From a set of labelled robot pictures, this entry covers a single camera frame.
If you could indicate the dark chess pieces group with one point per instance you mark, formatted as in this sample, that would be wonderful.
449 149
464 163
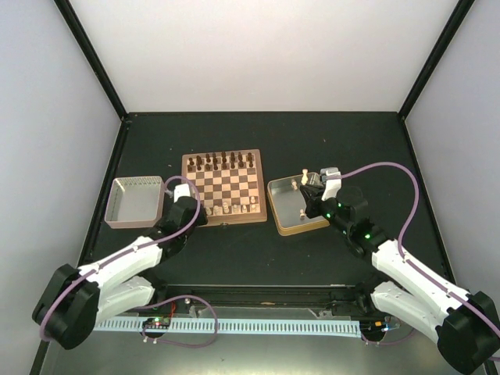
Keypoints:
245 161

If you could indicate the black frame post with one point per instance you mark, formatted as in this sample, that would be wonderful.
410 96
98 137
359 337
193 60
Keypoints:
444 39
81 37

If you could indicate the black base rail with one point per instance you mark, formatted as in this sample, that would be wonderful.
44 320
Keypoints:
340 300

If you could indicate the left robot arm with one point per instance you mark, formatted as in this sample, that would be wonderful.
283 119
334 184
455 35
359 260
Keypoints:
76 300

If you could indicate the gold metal tin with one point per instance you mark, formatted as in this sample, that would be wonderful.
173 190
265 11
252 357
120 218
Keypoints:
286 201

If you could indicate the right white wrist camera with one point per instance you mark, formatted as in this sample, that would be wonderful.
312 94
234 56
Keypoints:
331 180

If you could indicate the wooden chess board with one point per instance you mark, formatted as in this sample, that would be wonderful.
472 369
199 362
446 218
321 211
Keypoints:
217 187

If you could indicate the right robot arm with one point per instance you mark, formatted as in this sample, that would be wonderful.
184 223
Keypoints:
464 326

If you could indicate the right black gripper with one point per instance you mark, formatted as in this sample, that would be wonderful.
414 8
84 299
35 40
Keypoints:
314 193

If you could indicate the small circuit board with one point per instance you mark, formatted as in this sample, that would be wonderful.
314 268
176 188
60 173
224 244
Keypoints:
161 323

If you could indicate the black frame post right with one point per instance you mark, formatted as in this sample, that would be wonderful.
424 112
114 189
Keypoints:
444 39

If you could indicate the white slotted cable duct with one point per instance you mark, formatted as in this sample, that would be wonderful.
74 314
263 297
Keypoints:
334 328

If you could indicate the black frame post left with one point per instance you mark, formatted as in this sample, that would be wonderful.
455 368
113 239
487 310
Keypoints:
81 37

